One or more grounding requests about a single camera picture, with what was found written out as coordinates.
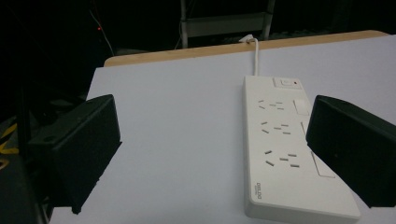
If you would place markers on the white power strip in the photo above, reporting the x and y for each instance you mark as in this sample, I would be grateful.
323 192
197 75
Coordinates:
285 149

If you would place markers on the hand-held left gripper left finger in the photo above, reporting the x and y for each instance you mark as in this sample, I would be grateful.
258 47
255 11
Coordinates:
81 146

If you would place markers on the metal stand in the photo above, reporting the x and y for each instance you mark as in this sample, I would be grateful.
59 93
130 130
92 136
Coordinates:
224 23

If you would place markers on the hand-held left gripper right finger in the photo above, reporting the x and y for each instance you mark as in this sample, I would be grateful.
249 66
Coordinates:
351 146

